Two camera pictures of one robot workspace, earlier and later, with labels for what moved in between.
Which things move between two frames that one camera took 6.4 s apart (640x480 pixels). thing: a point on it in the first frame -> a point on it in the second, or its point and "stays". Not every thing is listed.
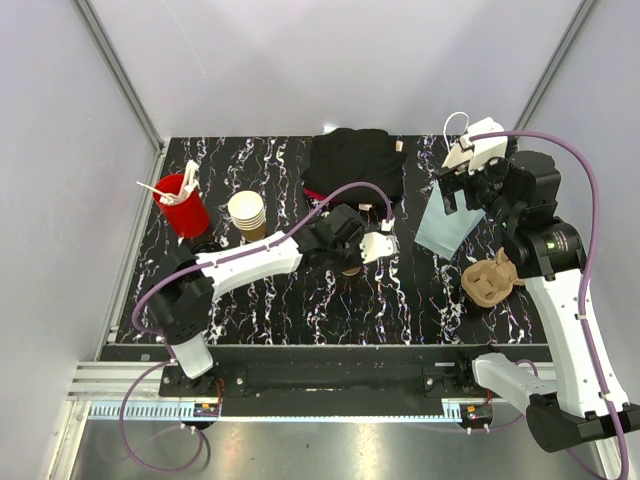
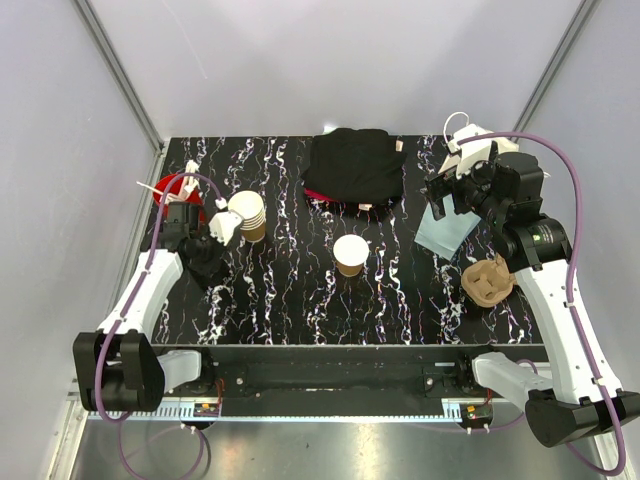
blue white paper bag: [444, 234] stays
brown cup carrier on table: [488, 283] stays
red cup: [189, 218] stays
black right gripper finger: [449, 183] -> [436, 192]
